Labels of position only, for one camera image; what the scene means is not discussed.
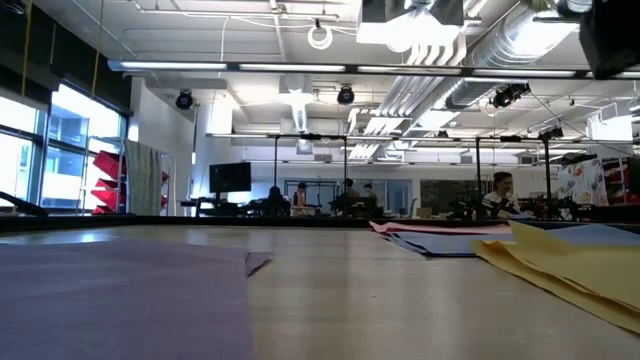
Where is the purple paper sheet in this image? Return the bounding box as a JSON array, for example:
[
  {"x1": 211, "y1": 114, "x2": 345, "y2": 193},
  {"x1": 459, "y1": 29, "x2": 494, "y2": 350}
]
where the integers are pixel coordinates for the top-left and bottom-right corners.
[
  {"x1": 243, "y1": 250, "x2": 275, "y2": 277},
  {"x1": 0, "y1": 241, "x2": 255, "y2": 360}
]

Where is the yellow paper sheet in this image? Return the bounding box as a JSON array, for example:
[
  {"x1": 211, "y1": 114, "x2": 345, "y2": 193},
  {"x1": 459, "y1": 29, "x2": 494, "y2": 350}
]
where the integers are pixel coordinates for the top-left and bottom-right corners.
[
  {"x1": 471, "y1": 238, "x2": 640, "y2": 335},
  {"x1": 479, "y1": 239, "x2": 640, "y2": 311},
  {"x1": 508, "y1": 219, "x2": 640, "y2": 282}
]

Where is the black monitor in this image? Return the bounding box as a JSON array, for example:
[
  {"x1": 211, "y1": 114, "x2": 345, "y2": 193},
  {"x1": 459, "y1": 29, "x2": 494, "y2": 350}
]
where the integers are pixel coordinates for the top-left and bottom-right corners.
[{"x1": 208, "y1": 161, "x2": 253, "y2": 195}]

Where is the grey hanging cloth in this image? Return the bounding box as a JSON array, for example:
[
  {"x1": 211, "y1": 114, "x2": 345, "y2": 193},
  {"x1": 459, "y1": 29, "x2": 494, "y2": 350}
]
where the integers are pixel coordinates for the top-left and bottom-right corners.
[{"x1": 123, "y1": 138, "x2": 163, "y2": 217}]

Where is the long ceiling light fixture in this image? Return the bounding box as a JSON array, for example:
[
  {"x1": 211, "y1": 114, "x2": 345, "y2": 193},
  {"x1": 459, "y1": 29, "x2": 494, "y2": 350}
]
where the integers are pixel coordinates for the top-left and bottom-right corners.
[{"x1": 106, "y1": 58, "x2": 640, "y2": 80}]

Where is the floral printed cloth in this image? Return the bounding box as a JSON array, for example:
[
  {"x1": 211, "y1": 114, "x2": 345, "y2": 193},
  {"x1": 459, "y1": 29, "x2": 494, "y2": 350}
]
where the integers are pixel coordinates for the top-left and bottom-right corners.
[{"x1": 556, "y1": 157, "x2": 610, "y2": 207}]

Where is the red shelf unit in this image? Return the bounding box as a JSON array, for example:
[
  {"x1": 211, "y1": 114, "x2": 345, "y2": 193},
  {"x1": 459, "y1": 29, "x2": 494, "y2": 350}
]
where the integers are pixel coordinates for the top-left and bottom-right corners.
[{"x1": 601, "y1": 156, "x2": 632, "y2": 206}]

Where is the large glass window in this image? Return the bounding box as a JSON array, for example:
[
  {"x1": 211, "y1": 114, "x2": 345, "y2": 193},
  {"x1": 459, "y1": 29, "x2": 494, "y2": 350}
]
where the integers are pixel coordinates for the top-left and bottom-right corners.
[{"x1": 0, "y1": 83, "x2": 129, "y2": 211}]

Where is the black slanted strut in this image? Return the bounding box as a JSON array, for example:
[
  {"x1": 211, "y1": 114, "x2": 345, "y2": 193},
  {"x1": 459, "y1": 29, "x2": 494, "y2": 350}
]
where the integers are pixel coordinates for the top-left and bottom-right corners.
[{"x1": 0, "y1": 191, "x2": 50, "y2": 218}]

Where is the black aluminium frame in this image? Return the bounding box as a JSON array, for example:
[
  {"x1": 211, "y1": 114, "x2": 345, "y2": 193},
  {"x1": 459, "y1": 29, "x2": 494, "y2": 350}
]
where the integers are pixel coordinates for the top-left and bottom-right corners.
[{"x1": 0, "y1": 213, "x2": 640, "y2": 239}]

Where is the black rig frame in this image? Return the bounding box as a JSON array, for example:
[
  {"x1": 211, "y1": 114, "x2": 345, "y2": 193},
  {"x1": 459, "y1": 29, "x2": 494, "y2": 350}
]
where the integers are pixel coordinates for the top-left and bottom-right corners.
[
  {"x1": 272, "y1": 132, "x2": 349, "y2": 217},
  {"x1": 473, "y1": 132, "x2": 554, "y2": 221}
]

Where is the dark wall board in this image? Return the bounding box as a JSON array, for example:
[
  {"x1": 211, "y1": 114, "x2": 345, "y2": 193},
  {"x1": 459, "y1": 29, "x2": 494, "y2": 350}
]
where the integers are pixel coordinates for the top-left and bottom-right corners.
[{"x1": 419, "y1": 178, "x2": 489, "y2": 216}]

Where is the white cable coil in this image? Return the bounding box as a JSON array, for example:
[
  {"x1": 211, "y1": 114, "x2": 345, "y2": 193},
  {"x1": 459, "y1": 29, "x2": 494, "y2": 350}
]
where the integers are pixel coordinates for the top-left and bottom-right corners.
[{"x1": 306, "y1": 18, "x2": 334, "y2": 51}]

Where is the white air duct unit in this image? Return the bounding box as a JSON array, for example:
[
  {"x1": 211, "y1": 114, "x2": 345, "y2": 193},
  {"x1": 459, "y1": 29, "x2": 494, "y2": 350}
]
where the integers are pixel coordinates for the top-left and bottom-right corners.
[{"x1": 355, "y1": 0, "x2": 469, "y2": 66}]

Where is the black camera cluster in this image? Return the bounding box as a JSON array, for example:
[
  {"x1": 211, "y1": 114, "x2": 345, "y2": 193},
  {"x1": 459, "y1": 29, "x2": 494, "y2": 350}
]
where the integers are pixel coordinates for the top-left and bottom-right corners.
[{"x1": 491, "y1": 82, "x2": 532, "y2": 110}]

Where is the silver spiral air duct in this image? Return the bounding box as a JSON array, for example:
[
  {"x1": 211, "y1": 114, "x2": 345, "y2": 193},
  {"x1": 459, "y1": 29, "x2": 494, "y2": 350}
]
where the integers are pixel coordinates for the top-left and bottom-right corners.
[{"x1": 442, "y1": 0, "x2": 584, "y2": 111}]

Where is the black rig camera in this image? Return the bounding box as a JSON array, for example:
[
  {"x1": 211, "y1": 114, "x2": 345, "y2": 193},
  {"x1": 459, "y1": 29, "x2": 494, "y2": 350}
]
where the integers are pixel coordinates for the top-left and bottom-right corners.
[{"x1": 537, "y1": 124, "x2": 565, "y2": 142}]

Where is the yellow hanging strap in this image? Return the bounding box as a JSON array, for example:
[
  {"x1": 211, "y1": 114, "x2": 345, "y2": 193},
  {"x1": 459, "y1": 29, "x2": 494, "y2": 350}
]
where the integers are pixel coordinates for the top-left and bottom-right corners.
[
  {"x1": 91, "y1": 0, "x2": 105, "y2": 96},
  {"x1": 20, "y1": 0, "x2": 32, "y2": 97}
]

